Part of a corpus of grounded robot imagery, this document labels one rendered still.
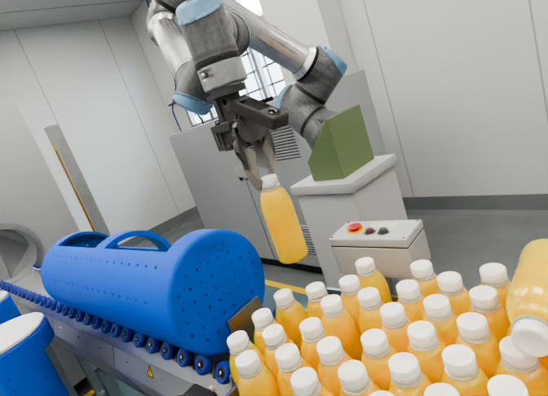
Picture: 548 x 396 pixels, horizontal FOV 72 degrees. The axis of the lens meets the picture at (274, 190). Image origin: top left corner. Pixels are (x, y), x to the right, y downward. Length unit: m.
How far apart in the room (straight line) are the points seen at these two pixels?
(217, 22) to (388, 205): 1.06
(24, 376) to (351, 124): 1.38
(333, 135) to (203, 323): 0.84
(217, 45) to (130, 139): 5.69
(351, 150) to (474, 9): 2.01
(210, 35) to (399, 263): 0.61
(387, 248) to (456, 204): 2.85
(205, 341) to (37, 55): 5.75
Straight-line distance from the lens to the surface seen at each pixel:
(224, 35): 0.75
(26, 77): 6.24
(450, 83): 3.41
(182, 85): 0.90
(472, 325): 0.62
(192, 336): 0.88
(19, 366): 1.46
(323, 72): 1.52
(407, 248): 0.86
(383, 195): 1.54
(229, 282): 0.92
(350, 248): 0.93
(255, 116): 0.71
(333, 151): 1.43
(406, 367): 0.57
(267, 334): 0.70
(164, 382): 1.14
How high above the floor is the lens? 1.47
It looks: 13 degrees down
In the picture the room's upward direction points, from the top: 19 degrees counter-clockwise
